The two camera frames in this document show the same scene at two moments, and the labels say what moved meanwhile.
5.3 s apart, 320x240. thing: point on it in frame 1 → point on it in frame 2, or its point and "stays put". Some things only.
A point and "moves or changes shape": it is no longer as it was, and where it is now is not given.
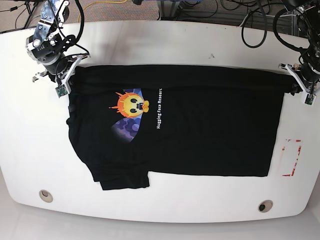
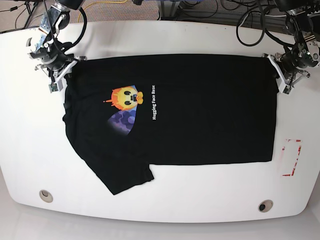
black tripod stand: [27, 3] stays put
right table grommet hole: [265, 206] stays put
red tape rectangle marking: [296, 159] stays put
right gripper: [307, 76] → [289, 65]
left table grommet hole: [46, 196] stays put
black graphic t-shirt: [128, 122] moves or changes shape
